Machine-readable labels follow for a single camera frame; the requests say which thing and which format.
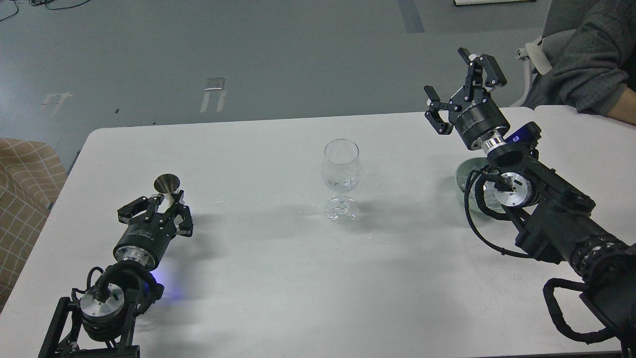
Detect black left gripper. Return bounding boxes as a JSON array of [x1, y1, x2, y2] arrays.
[[113, 192, 194, 271]]

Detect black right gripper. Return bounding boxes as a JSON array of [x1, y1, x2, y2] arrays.
[[423, 47, 510, 151]]

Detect steel cocktail jigger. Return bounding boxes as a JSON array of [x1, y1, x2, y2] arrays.
[[153, 173, 181, 206]]

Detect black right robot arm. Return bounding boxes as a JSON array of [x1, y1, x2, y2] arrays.
[[424, 47, 636, 358]]

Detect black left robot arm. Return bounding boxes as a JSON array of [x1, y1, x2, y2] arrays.
[[38, 189, 194, 358]]

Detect green bowl of ice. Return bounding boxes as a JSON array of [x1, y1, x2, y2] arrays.
[[455, 157, 505, 214]]

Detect clear wine glass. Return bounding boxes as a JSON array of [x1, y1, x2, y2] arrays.
[[321, 138, 360, 224]]

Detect white office chair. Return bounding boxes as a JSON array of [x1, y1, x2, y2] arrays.
[[511, 37, 553, 107]]

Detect person in grey hoodie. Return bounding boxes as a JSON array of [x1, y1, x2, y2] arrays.
[[523, 0, 636, 125]]

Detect beige checked cloth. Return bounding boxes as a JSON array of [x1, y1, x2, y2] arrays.
[[0, 138, 68, 309]]

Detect black floor cables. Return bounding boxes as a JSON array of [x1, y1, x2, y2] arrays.
[[0, 0, 91, 21]]

